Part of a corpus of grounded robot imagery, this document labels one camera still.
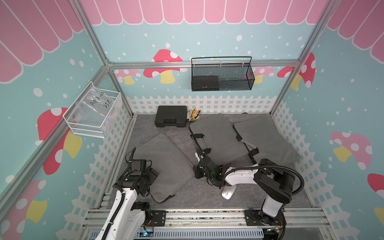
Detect grey laptop bag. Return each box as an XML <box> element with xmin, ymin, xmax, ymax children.
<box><xmin>189</xmin><ymin>114</ymin><xmax>256</xmax><ymax>167</ymax></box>
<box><xmin>134</xmin><ymin>133</ymin><xmax>195</xmax><ymax>204</ymax></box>
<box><xmin>233</xmin><ymin>117</ymin><xmax>300</xmax><ymax>166</ymax></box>

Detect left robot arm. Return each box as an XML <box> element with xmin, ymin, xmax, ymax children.
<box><xmin>96</xmin><ymin>148</ymin><xmax>159</xmax><ymax>240</ymax></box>

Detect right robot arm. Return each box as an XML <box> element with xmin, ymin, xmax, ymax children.
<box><xmin>194</xmin><ymin>151</ymin><xmax>305</xmax><ymax>227</ymax></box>

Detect silver mouse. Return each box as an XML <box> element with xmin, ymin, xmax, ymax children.
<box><xmin>222</xmin><ymin>185</ymin><xmax>237</xmax><ymax>200</ymax></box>

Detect clear plastic bag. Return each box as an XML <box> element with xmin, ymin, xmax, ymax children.
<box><xmin>70</xmin><ymin>87</ymin><xmax>123</xmax><ymax>128</ymax></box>

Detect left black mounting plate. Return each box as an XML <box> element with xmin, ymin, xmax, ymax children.
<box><xmin>148</xmin><ymin>211</ymin><xmax>167</xmax><ymax>227</ymax></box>

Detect black mounting plate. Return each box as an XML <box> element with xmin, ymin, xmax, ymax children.
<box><xmin>244</xmin><ymin>209</ymin><xmax>287</xmax><ymax>228</ymax></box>
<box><xmin>148</xmin><ymin>211</ymin><xmax>167</xmax><ymax>227</ymax></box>

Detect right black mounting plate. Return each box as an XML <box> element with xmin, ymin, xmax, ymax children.
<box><xmin>244</xmin><ymin>209</ymin><xmax>287</xmax><ymax>228</ymax></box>

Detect yellow black pliers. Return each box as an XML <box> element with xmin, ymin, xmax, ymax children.
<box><xmin>187</xmin><ymin>109</ymin><xmax>201</xmax><ymax>123</ymax></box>

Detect black plastic tool case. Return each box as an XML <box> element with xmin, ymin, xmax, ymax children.
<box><xmin>155</xmin><ymin>106</ymin><xmax>188</xmax><ymax>128</ymax></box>

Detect black box in basket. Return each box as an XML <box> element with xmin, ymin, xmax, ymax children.
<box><xmin>192</xmin><ymin>76</ymin><xmax>220</xmax><ymax>92</ymax></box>

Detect white wire basket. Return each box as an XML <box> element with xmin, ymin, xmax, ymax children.
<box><xmin>63</xmin><ymin>82</ymin><xmax>123</xmax><ymax>139</ymax></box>

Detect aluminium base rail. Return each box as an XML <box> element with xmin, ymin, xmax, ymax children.
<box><xmin>80</xmin><ymin>207</ymin><xmax>334</xmax><ymax>232</ymax></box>

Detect black wire mesh basket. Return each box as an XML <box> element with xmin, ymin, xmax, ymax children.
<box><xmin>191</xmin><ymin>56</ymin><xmax>255</xmax><ymax>91</ymax></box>

